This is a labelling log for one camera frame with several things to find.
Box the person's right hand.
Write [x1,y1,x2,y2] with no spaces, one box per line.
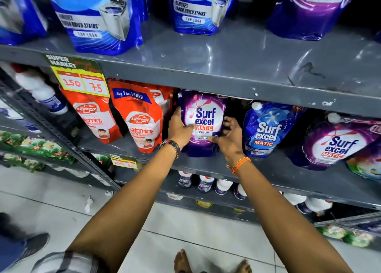
[207,116,246,166]

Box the person's left hand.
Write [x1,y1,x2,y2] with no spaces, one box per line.
[168,107,194,149]

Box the small purple detergent pouch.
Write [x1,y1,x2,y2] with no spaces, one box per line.
[178,89,228,158]

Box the person's left forearm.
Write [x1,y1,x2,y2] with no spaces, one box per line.
[68,146,178,273]

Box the person's right forearm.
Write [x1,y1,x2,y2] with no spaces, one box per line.
[235,160,355,273]

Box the orange thread wristband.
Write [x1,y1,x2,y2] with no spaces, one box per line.
[226,156,252,175]

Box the red handwash refill pouch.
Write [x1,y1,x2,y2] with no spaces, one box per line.
[149,84,174,120]
[60,85,123,144]
[107,78,164,154]

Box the row of white cleaner bottles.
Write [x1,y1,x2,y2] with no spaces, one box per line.
[178,171,333,217]

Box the blue spouted detergent pouch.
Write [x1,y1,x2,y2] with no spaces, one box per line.
[242,101,305,159]

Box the small yellow green price tag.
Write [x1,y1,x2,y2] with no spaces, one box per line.
[109,153,138,169]

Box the grey metal shelf rack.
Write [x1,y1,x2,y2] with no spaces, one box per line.
[0,17,381,223]

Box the blue detergent refill pouch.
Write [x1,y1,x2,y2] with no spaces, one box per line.
[139,0,149,23]
[42,0,144,56]
[167,0,245,35]
[0,0,49,46]

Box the large yellow green price tag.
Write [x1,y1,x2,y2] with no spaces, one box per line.
[44,54,111,98]

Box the purple spouted detergent pouch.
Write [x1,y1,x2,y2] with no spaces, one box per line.
[290,112,381,171]

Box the person's left foot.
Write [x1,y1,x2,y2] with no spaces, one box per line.
[174,249,193,273]

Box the person's foot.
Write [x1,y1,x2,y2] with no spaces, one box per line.
[174,249,193,273]
[235,259,253,273]

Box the person's right foot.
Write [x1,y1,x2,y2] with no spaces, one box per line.
[235,259,253,273]

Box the dark slotted metal shelf rack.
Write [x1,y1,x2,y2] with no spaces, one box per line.
[0,70,121,191]

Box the white bottle with red cap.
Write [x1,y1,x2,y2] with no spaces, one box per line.
[10,64,69,116]

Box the green and white detergent pouch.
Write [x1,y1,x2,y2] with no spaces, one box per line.
[345,146,381,183]

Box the row of green soap packets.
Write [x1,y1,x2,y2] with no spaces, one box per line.
[0,130,76,173]

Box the large purple detergent pouch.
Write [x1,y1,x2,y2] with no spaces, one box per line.
[266,0,364,41]

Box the pile of green packets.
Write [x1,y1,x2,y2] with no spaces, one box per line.
[315,223,376,248]

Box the white bottle with blue label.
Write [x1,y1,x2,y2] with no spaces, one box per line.
[0,100,42,133]

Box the plaid shirt sleeve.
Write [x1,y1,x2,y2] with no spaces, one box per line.
[31,251,101,273]

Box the dark grey shoe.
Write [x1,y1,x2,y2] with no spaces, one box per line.
[9,233,50,267]

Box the blue trouser leg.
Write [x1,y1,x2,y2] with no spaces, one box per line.
[0,213,27,273]

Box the dark beaded wrist bracelet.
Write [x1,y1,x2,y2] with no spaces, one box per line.
[159,139,181,160]

